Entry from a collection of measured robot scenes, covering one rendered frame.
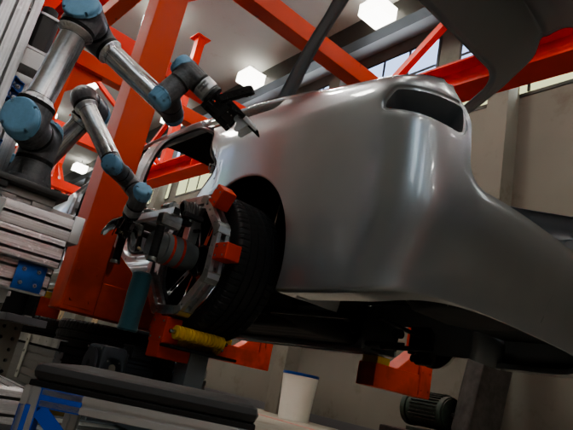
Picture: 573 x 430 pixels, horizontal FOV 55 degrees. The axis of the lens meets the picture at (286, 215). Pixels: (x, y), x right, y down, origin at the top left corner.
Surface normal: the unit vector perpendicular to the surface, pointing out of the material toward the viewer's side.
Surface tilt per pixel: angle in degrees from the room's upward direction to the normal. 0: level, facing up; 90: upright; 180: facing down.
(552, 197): 90
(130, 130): 90
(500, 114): 90
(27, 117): 97
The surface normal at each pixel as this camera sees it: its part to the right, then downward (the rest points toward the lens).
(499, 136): -0.75, -0.34
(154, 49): 0.66, -0.10
